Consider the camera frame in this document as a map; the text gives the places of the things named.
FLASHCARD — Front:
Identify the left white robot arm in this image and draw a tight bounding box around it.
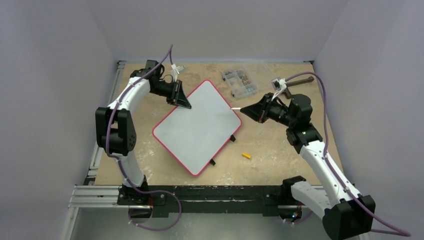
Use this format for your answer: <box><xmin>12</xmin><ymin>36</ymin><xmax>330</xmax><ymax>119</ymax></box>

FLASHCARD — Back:
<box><xmin>95</xmin><ymin>60</ymin><xmax>192</xmax><ymax>205</ymax></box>

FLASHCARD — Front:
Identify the purple cable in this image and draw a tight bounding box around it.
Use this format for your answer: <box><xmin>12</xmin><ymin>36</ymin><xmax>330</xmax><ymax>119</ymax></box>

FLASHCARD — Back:
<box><xmin>284</xmin><ymin>71</ymin><xmax>412</xmax><ymax>238</ymax></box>
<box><xmin>104</xmin><ymin>44</ymin><xmax>183</xmax><ymax>233</ymax></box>

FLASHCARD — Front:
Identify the dark metal crank handle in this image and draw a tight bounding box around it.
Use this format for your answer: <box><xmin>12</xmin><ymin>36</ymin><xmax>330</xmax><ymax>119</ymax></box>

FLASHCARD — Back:
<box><xmin>282</xmin><ymin>76</ymin><xmax>315</xmax><ymax>99</ymax></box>

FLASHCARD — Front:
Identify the aluminium frame rail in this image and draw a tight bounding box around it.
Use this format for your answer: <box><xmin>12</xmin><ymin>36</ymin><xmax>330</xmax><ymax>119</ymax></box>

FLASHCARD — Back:
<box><xmin>67</xmin><ymin>60</ymin><xmax>127</xmax><ymax>210</ymax></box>

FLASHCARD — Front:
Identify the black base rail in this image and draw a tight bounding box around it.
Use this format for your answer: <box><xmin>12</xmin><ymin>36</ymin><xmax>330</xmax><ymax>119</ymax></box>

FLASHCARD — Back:
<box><xmin>117</xmin><ymin>185</ymin><xmax>309</xmax><ymax>220</ymax></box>

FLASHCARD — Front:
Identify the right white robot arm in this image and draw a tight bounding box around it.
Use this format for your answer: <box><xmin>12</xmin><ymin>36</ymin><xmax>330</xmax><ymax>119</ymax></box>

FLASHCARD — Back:
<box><xmin>240</xmin><ymin>93</ymin><xmax>376</xmax><ymax>240</ymax></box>

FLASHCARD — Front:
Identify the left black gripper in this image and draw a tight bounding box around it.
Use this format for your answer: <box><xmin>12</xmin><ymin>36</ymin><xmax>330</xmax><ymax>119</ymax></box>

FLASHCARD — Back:
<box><xmin>151</xmin><ymin>79</ymin><xmax>192</xmax><ymax>109</ymax></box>

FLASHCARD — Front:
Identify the clear screw organizer box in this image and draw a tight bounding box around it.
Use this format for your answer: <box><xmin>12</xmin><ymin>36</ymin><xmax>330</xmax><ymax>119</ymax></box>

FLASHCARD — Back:
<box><xmin>222</xmin><ymin>69</ymin><xmax>259</xmax><ymax>99</ymax></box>

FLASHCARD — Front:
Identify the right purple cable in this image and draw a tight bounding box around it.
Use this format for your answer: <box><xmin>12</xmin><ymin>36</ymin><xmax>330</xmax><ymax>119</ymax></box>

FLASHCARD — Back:
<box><xmin>284</xmin><ymin>71</ymin><xmax>412</xmax><ymax>238</ymax></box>

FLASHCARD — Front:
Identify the yellow marker cap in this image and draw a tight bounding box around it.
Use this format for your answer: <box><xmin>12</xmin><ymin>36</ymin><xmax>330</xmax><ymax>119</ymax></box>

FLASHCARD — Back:
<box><xmin>241</xmin><ymin>153</ymin><xmax>252</xmax><ymax>159</ymax></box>

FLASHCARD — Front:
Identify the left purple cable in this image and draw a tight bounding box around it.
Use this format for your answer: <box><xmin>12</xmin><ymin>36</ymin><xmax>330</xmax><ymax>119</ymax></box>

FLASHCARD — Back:
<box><xmin>104</xmin><ymin>44</ymin><xmax>183</xmax><ymax>233</ymax></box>

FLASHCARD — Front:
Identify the pink framed whiteboard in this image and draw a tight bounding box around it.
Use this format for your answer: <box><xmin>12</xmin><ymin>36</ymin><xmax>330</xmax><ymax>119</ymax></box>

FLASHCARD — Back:
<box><xmin>152</xmin><ymin>80</ymin><xmax>242</xmax><ymax>176</ymax></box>

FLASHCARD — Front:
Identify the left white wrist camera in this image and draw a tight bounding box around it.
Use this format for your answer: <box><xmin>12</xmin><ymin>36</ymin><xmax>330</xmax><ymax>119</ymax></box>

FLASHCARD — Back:
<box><xmin>170</xmin><ymin>64</ymin><xmax>185</xmax><ymax>79</ymax></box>

